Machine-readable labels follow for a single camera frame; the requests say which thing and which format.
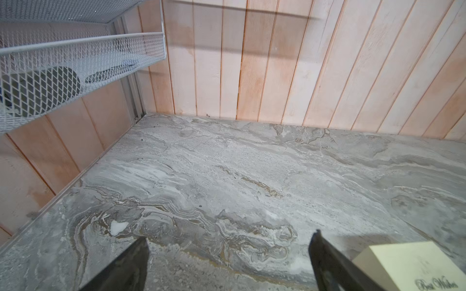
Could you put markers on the cream drawer jewelry box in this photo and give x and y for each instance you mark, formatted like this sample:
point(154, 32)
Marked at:
point(415, 266)

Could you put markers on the white wire mesh shelf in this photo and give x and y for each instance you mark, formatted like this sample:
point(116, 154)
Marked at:
point(54, 52)

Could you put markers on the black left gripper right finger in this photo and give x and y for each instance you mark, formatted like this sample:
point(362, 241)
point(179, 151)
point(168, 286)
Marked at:
point(335, 272)

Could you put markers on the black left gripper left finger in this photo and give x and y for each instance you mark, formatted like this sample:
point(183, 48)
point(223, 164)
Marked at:
point(127, 272)

